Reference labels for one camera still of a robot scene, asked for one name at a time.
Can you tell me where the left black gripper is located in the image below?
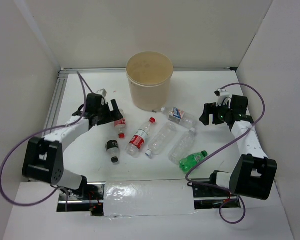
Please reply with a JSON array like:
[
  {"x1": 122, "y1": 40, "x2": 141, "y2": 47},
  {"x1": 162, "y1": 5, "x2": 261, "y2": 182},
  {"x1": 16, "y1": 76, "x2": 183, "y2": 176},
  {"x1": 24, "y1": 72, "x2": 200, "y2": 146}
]
[{"x1": 95, "y1": 99, "x2": 123, "y2": 126}]

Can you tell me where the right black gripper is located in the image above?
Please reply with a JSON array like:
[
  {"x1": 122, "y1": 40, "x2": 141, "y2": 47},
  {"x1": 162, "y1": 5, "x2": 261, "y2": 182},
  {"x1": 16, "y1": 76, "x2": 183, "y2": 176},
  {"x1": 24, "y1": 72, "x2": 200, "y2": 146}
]
[{"x1": 199, "y1": 100, "x2": 233, "y2": 126}]

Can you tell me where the small red label bottle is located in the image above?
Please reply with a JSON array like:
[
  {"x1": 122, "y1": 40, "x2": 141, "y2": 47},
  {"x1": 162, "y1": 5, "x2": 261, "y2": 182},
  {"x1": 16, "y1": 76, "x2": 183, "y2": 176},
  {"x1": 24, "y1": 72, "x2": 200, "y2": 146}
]
[{"x1": 114, "y1": 109, "x2": 127, "y2": 139}]

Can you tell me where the black label bottle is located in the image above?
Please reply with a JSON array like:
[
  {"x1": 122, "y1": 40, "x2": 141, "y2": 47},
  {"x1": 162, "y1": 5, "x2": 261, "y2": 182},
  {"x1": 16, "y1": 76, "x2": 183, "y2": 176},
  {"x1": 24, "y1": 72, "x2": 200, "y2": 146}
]
[{"x1": 105, "y1": 138, "x2": 120, "y2": 164}]

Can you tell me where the tall red label bottle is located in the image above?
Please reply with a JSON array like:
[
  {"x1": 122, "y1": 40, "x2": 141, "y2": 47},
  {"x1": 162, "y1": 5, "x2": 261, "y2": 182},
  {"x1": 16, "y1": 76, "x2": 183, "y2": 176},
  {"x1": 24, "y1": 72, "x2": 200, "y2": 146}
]
[{"x1": 125, "y1": 117, "x2": 156, "y2": 158}]

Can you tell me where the blue white label bottle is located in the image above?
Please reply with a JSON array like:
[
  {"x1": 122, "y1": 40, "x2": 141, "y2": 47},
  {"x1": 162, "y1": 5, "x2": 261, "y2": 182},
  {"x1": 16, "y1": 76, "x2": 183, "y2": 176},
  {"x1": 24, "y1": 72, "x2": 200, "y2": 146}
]
[{"x1": 160, "y1": 107, "x2": 197, "y2": 130}]

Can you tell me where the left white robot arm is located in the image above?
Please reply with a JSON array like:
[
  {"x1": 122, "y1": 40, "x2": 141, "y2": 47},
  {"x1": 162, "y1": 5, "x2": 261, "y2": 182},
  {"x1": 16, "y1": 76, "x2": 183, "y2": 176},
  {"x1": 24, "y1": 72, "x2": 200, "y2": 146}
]
[{"x1": 22, "y1": 93, "x2": 123, "y2": 200}]

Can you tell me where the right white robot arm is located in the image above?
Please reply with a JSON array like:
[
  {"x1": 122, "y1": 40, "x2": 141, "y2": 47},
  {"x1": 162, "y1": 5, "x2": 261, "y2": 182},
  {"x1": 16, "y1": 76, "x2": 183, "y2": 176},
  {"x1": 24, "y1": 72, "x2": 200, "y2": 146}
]
[{"x1": 199, "y1": 95, "x2": 278, "y2": 201}]

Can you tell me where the beige round bin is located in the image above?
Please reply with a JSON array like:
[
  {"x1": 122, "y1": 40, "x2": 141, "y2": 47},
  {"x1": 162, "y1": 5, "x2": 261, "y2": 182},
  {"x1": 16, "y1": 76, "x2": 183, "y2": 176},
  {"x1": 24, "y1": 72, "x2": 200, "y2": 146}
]
[{"x1": 125, "y1": 51, "x2": 174, "y2": 111}]

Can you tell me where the clear bottle blue white cap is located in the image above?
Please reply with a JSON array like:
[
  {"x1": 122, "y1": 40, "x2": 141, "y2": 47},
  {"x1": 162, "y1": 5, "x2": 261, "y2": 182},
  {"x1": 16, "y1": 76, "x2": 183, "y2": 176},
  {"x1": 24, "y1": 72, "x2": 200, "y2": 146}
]
[{"x1": 145, "y1": 122, "x2": 177, "y2": 158}]

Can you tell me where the green plastic bottle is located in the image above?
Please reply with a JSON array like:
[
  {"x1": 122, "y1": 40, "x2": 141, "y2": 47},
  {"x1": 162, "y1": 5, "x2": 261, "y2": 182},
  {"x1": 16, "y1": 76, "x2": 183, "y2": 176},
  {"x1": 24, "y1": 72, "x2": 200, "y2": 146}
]
[{"x1": 179, "y1": 150, "x2": 208, "y2": 173}]

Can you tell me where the white tape sheet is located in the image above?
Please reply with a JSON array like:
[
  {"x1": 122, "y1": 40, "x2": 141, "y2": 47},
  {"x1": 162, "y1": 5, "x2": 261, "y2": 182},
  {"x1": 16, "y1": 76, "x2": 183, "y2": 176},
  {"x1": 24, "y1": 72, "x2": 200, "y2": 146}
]
[{"x1": 103, "y1": 180, "x2": 196, "y2": 217}]

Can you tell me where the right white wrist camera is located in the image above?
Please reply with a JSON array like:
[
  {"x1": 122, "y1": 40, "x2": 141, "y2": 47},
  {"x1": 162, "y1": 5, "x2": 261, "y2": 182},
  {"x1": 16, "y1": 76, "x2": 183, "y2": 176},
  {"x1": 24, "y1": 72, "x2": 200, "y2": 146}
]
[{"x1": 214, "y1": 88, "x2": 231, "y2": 107}]

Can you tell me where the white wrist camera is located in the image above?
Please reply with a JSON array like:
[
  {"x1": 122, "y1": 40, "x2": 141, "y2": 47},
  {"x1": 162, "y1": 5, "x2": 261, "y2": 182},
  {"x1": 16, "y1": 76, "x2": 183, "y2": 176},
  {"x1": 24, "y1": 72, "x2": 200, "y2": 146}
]
[
  {"x1": 214, "y1": 88, "x2": 231, "y2": 107},
  {"x1": 96, "y1": 88, "x2": 107, "y2": 98}
]

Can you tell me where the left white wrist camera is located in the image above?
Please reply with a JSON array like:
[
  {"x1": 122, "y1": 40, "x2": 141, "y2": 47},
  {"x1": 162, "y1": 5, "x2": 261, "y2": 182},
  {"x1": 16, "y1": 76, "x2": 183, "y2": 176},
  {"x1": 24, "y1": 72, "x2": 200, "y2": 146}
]
[{"x1": 96, "y1": 88, "x2": 107, "y2": 98}]

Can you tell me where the aluminium frame rail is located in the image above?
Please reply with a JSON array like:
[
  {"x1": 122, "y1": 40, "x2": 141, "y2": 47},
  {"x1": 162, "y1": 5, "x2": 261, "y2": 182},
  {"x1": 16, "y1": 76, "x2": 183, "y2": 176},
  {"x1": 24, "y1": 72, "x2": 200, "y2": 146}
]
[{"x1": 42, "y1": 66, "x2": 238, "y2": 137}]

